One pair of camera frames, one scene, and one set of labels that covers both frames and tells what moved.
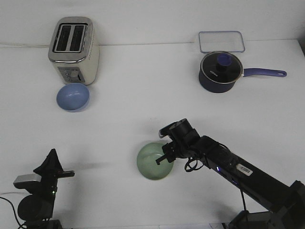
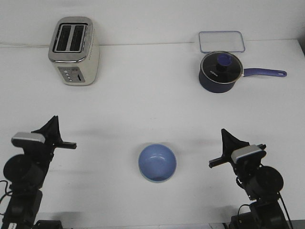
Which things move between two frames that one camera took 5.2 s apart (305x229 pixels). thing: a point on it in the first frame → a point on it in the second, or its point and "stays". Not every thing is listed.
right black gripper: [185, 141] → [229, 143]
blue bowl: [73, 97] → [157, 162]
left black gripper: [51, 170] → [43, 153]
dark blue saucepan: [221, 76] stays
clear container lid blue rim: [227, 41] stays
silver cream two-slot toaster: [74, 50] stays
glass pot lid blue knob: [221, 67] stays
